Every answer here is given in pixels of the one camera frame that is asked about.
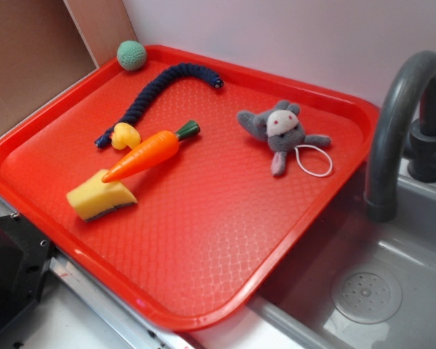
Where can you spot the grey toy sink basin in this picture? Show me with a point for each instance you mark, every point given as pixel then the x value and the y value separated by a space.
pixel 350 282

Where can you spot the brown cardboard panel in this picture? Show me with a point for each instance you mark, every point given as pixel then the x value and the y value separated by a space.
pixel 48 46

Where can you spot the aluminium rail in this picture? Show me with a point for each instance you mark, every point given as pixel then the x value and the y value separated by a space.
pixel 76 312

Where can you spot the red plastic tray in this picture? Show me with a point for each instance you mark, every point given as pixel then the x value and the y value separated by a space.
pixel 211 223

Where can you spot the orange toy carrot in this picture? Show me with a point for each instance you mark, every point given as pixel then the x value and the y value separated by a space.
pixel 153 151

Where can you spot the grey toy faucet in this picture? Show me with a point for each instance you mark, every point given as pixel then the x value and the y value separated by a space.
pixel 406 129

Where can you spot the green crocheted ball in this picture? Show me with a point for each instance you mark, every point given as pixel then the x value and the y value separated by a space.
pixel 131 55

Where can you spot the yellow sponge piece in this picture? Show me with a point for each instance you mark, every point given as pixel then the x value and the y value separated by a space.
pixel 95 198

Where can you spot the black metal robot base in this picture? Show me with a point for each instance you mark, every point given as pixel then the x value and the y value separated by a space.
pixel 24 260

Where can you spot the yellow rubber duck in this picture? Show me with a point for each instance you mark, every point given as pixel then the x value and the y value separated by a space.
pixel 125 136

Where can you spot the grey plush animal toy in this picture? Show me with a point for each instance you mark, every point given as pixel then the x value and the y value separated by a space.
pixel 282 130

